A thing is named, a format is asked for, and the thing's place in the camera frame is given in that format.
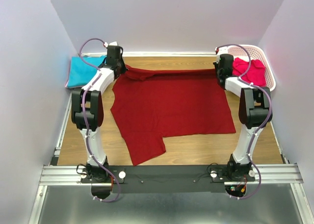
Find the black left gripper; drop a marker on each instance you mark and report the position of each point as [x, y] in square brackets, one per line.
[123, 68]

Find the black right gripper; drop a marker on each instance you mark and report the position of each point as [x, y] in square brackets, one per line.
[216, 64]

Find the dark red t-shirt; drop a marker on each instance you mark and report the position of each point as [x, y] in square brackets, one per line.
[151, 105]

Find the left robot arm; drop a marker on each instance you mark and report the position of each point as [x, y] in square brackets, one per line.
[87, 112]

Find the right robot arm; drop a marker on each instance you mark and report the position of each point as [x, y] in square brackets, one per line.
[254, 113]

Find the magenta t-shirt in basket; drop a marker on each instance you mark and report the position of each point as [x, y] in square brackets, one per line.
[255, 73]

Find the pink plastic laundry basket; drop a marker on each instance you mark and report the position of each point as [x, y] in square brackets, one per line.
[250, 52]

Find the folded cyan t-shirt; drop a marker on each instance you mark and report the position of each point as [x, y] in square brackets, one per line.
[89, 71]

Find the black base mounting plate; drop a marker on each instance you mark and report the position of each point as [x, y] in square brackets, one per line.
[165, 179]

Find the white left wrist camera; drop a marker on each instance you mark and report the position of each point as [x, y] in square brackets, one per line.
[110, 44]

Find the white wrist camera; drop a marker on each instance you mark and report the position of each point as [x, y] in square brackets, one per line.
[218, 52]
[110, 44]

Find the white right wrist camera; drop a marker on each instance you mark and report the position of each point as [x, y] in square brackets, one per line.
[218, 52]

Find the aluminium table edge rail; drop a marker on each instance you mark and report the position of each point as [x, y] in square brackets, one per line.
[166, 54]

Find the front aluminium rail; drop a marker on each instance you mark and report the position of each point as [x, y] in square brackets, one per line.
[270, 173]

